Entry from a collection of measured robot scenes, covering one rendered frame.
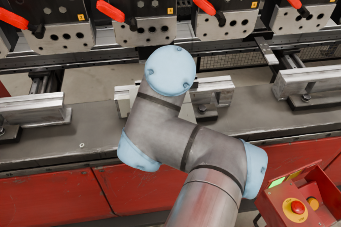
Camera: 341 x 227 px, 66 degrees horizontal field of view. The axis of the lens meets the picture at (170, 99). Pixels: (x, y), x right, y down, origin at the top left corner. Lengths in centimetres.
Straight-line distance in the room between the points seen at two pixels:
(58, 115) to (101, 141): 16
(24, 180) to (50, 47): 51
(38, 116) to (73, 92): 139
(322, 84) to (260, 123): 27
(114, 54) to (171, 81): 69
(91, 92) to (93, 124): 135
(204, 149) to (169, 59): 13
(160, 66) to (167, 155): 13
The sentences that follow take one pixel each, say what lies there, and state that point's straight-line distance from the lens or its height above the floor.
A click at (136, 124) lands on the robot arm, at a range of 39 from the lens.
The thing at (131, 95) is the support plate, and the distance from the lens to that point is 79.
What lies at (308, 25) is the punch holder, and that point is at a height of 120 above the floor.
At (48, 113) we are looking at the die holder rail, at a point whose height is 93.
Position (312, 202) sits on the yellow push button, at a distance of 101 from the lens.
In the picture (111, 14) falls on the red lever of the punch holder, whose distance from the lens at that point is 58.
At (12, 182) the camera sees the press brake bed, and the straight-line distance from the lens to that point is 105.
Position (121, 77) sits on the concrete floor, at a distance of 232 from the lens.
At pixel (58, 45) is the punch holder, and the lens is 69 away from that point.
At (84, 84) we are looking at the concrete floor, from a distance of 234.
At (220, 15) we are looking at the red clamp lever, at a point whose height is 126.
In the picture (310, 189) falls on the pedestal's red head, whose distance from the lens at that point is 102.
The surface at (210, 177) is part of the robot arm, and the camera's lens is 33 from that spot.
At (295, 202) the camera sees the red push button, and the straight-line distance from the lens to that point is 90.
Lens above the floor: 158
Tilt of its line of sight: 49 degrees down
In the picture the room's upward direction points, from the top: straight up
